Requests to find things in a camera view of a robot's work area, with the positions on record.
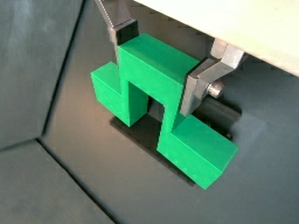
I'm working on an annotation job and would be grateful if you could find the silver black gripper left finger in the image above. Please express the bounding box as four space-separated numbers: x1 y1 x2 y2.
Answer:
94 0 138 60

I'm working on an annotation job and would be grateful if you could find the green stepped block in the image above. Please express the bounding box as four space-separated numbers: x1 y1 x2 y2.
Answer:
90 33 238 188

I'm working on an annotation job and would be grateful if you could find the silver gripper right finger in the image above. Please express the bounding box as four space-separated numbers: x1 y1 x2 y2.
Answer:
180 38 245 116

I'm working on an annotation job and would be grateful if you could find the black angle fixture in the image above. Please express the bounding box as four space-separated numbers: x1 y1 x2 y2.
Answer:
109 97 241 188

